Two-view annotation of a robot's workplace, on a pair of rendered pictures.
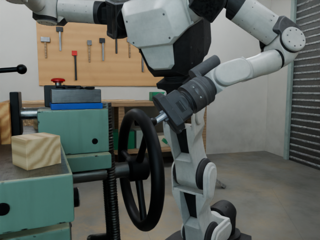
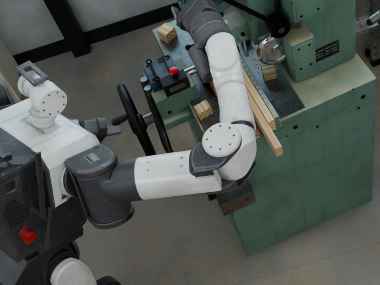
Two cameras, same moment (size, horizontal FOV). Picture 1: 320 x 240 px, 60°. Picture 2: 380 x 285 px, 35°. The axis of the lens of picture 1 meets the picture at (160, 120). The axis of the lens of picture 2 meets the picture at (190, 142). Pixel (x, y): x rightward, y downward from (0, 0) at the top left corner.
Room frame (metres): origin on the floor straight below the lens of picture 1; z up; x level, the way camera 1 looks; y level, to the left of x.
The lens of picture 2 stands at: (1.83, 0.63, 2.36)
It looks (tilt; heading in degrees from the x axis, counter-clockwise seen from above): 53 degrees down; 200
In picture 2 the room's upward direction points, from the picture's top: 22 degrees counter-clockwise
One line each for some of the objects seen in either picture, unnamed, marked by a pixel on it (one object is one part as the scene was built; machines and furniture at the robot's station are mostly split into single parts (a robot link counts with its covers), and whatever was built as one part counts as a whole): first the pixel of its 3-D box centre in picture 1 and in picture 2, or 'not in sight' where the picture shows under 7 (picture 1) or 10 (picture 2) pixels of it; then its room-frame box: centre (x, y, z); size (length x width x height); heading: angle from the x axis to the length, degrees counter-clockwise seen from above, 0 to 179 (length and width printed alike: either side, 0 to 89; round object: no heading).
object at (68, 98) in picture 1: (71, 95); (165, 74); (0.61, 0.19, 0.99); 0.13 x 0.11 x 0.06; 23
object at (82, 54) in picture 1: (116, 52); not in sight; (3.85, 0.59, 1.50); 2.00 x 0.04 x 0.90; 105
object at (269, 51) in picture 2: not in sight; (276, 47); (0.59, 0.54, 1.02); 0.12 x 0.03 x 0.12; 113
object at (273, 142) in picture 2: not in sight; (237, 80); (0.61, 0.41, 0.92); 0.60 x 0.02 x 0.04; 23
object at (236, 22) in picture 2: not in sight; (225, 34); (0.52, 0.39, 1.03); 0.14 x 0.07 x 0.09; 113
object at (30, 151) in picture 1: (36, 149); (167, 32); (0.36, 0.17, 0.92); 0.05 x 0.04 x 0.04; 139
